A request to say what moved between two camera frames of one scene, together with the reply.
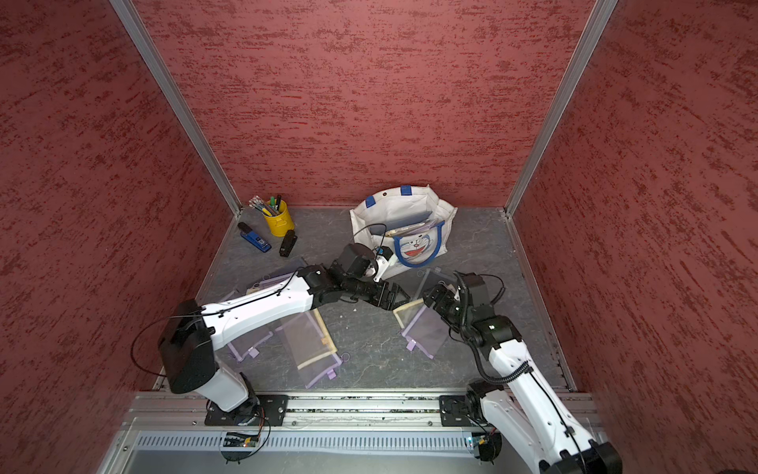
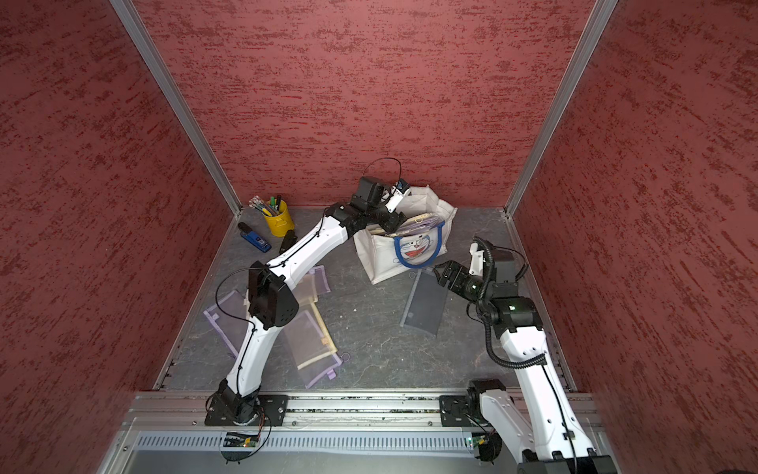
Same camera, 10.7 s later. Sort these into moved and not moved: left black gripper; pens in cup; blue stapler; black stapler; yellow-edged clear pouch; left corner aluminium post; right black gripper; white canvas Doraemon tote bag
Moved: right black gripper; left black gripper
Not moved: black stapler; blue stapler; pens in cup; yellow-edged clear pouch; white canvas Doraemon tote bag; left corner aluminium post
